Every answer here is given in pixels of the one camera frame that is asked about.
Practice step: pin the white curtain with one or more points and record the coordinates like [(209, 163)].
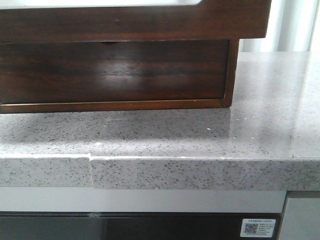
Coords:
[(293, 26)]

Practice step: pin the wooden drawer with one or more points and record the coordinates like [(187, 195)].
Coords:
[(125, 72), (207, 20)]

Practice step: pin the grey cabinet door panel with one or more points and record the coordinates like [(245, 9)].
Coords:
[(301, 217)]

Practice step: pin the dark wooden drawer cabinet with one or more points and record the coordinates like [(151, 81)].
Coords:
[(231, 75)]

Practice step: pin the black glass appliance door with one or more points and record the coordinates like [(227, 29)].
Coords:
[(129, 226)]

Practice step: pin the white QR code sticker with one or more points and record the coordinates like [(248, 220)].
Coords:
[(257, 228)]

